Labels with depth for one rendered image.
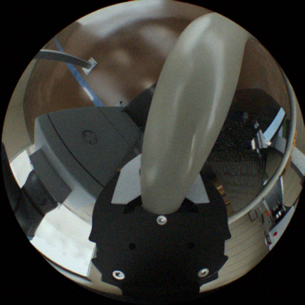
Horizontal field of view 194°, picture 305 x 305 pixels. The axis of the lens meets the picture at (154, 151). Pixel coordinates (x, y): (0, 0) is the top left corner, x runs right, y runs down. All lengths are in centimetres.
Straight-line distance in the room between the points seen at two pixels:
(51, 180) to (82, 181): 15
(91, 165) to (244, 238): 574
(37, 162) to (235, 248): 586
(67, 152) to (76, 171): 7
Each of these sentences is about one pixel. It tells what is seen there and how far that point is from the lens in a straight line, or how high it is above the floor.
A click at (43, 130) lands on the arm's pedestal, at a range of 40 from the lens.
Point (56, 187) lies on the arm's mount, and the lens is 41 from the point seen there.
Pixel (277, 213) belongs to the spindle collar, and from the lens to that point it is 85.
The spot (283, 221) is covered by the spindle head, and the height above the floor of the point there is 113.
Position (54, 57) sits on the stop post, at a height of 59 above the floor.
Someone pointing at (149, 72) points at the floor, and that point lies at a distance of 106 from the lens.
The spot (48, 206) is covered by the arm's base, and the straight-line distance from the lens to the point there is 45.
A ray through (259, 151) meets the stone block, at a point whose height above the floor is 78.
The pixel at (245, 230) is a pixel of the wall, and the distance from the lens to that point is 567.
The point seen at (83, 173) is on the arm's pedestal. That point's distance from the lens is 34.
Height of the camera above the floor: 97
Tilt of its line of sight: 63 degrees down
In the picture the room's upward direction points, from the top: 172 degrees counter-clockwise
